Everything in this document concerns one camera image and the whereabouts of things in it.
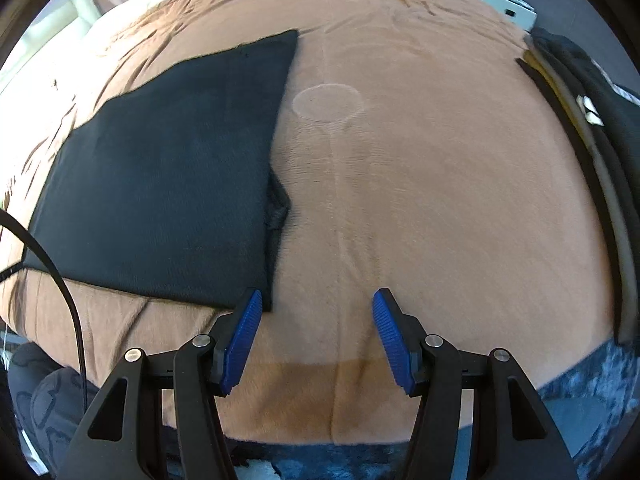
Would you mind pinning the pile of dark clothes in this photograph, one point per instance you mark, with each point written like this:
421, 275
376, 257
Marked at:
595, 110

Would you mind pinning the brown fleece blanket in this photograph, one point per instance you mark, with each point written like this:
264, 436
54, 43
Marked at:
380, 180

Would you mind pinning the dark blue patterned bedsheet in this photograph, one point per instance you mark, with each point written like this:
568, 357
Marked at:
575, 410

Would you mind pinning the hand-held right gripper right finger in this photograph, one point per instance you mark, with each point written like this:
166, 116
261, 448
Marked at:
392, 342

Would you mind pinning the black garment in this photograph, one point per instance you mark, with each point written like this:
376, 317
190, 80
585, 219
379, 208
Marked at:
165, 170

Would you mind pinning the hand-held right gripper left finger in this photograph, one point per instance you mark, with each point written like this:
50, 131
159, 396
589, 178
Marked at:
242, 342

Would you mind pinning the person's patterned grey pants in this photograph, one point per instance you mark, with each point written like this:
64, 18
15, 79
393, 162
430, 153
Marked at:
42, 400

